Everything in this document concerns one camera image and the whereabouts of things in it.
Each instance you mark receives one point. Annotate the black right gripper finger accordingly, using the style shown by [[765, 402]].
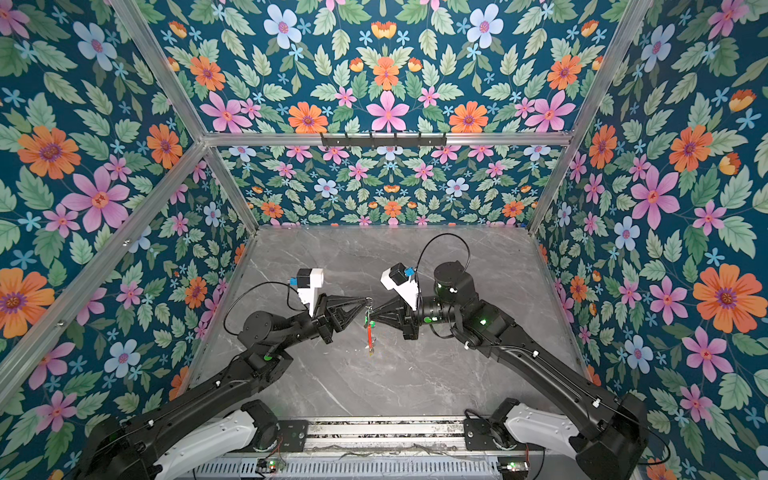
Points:
[[394, 307], [392, 321]]

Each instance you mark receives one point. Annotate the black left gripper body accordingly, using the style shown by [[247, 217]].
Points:
[[320, 321]]

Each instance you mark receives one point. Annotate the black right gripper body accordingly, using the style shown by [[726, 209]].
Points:
[[413, 320]]

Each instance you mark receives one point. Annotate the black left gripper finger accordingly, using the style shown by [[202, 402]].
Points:
[[349, 303], [344, 315]]

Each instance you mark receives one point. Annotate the silver metal keyring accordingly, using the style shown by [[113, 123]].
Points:
[[367, 316]]

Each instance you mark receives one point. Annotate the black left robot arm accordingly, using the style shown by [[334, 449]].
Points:
[[219, 415]]

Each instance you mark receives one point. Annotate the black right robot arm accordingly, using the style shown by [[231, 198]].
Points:
[[605, 434]]

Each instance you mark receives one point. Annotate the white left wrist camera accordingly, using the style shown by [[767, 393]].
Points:
[[307, 282]]

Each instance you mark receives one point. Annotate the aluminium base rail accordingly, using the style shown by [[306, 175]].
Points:
[[445, 433]]

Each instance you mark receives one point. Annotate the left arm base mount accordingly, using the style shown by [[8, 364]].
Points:
[[285, 435]]

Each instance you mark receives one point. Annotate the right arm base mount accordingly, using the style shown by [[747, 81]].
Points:
[[489, 432]]

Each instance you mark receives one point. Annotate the white perforated cable duct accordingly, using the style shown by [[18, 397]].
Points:
[[422, 467]]

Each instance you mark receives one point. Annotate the black wall hook rail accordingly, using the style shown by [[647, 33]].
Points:
[[371, 140]]

